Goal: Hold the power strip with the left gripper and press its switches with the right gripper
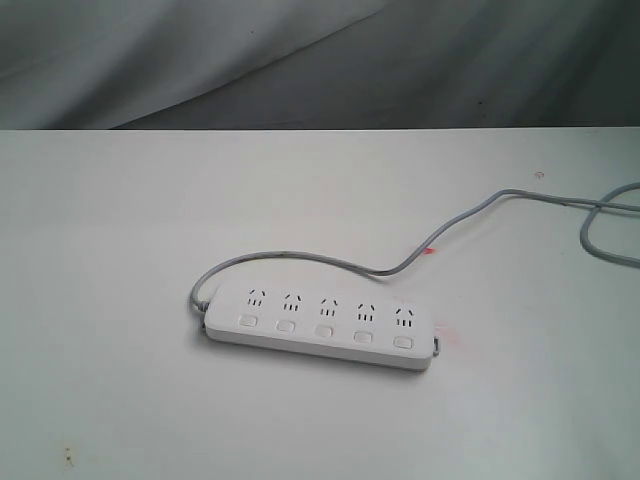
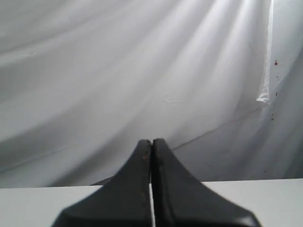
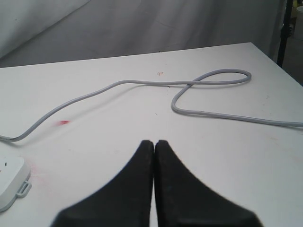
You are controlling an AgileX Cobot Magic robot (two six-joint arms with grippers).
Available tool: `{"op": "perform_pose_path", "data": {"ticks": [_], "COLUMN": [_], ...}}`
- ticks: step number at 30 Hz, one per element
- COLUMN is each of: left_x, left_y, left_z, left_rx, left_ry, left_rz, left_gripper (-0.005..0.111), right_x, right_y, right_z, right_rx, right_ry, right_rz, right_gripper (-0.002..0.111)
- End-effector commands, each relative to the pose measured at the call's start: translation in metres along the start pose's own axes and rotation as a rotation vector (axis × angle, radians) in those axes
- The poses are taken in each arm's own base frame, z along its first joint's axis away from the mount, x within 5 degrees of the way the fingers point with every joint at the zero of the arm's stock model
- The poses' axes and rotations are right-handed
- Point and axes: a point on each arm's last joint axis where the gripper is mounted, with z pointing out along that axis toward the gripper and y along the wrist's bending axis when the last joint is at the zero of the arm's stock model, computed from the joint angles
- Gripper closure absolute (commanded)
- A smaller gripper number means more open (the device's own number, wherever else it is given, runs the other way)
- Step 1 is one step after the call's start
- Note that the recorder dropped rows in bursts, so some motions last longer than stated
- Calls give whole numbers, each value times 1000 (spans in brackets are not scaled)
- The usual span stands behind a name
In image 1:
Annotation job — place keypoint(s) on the white five-outlet power strip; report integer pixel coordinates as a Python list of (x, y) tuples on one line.
[(313, 321)]

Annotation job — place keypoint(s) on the grey backdrop cloth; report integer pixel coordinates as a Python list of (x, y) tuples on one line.
[(208, 65)]

